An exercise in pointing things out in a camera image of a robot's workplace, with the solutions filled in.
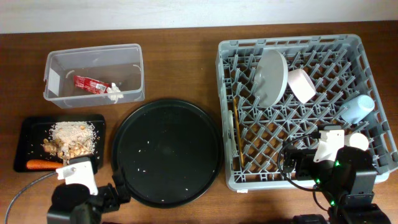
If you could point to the orange carrot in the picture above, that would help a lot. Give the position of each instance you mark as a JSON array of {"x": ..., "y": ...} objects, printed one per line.
[{"x": 36, "y": 164}]

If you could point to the white tissue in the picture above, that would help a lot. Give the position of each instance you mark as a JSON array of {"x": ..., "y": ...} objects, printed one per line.
[{"x": 114, "y": 93}]

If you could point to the white cup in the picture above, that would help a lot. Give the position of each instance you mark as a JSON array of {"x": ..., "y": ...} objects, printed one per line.
[{"x": 357, "y": 140}]

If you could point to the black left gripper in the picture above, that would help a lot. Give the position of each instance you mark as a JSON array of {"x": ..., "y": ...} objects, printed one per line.
[{"x": 113, "y": 200}]

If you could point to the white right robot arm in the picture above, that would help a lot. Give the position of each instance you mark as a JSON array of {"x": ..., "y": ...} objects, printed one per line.
[{"x": 346, "y": 183}]

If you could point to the clear plastic bin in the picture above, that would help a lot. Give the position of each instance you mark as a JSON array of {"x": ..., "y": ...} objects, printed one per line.
[{"x": 120, "y": 64}]

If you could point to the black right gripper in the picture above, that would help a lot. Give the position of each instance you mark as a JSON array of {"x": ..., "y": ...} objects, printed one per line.
[{"x": 305, "y": 157}]

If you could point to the red snack wrapper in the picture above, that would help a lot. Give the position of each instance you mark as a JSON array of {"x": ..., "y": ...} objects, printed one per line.
[{"x": 90, "y": 85}]

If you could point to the round black tray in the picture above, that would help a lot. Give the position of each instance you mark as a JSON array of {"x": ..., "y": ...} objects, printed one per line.
[{"x": 166, "y": 153}]

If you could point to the white plastic fork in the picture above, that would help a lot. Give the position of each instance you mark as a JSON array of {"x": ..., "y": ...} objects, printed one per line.
[{"x": 231, "y": 133}]

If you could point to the wooden chopstick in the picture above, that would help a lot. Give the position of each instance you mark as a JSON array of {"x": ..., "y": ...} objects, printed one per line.
[{"x": 238, "y": 133}]

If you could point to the pink bowl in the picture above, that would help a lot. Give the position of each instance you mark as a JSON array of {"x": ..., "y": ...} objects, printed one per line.
[{"x": 301, "y": 85}]

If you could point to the black rectangular tray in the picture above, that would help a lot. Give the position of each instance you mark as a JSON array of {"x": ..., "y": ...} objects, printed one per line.
[{"x": 37, "y": 128}]

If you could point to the rice and peanut shells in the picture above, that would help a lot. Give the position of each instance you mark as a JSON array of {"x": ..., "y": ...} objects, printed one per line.
[{"x": 70, "y": 139}]

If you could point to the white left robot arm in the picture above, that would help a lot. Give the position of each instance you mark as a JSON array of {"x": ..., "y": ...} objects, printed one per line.
[{"x": 73, "y": 203}]

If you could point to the blue cup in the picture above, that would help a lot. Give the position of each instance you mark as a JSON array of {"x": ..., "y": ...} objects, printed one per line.
[{"x": 357, "y": 109}]

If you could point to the grey dishwasher rack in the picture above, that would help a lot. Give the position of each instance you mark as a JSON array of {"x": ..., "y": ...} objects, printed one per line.
[{"x": 338, "y": 67}]

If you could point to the grey plate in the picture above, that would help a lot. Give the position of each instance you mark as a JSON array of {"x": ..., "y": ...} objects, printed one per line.
[{"x": 270, "y": 78}]

